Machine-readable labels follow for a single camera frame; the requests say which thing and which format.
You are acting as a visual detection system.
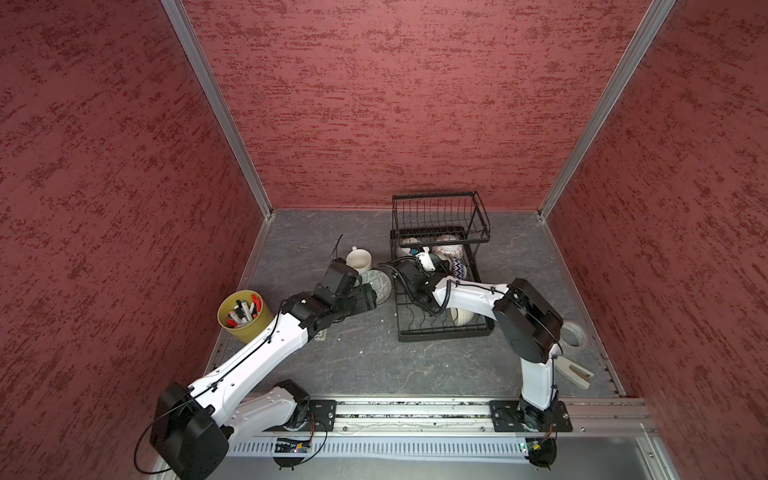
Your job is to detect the grey tape roll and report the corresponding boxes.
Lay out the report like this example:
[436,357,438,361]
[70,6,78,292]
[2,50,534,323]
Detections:
[560,321,588,350]

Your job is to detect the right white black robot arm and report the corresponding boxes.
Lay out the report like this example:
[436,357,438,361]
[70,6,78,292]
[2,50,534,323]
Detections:
[381,256,564,430]

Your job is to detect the white bottom bowl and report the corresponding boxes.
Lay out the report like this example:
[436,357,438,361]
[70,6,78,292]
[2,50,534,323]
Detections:
[449,308,477,328]

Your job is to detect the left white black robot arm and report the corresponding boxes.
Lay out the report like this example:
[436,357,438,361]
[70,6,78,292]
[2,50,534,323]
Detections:
[141,284,377,479]

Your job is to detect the markers in yellow cup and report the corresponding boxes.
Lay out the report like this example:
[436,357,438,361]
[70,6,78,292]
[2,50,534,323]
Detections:
[224,294,263,328]

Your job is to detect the orange pattern bowl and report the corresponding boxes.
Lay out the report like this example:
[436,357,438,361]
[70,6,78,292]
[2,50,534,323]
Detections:
[450,258,468,280]

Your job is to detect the yellow cup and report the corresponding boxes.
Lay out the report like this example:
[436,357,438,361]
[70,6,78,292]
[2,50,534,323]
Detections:
[217,290,274,344]

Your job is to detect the white ceramic mug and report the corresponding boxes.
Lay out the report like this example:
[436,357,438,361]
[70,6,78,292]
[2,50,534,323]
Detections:
[346,246,373,274]

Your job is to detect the aluminium front rail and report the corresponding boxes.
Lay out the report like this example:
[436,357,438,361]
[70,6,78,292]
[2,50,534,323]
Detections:
[173,395,658,436]

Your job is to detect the pink striped bowl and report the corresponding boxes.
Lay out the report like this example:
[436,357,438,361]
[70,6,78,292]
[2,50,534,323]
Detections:
[397,237,423,257]

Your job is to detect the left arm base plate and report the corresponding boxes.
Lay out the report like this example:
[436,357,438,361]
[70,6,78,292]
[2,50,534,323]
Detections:
[299,399,338,432]

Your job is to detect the black wire dish rack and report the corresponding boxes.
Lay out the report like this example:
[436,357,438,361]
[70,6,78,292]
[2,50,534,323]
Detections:
[389,192,494,342]

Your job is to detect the blue triangle pattern bowl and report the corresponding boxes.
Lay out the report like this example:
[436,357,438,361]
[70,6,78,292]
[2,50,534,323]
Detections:
[432,234,464,260]

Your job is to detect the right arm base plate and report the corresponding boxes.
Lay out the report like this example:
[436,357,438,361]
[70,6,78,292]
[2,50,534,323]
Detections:
[489,400,573,433]

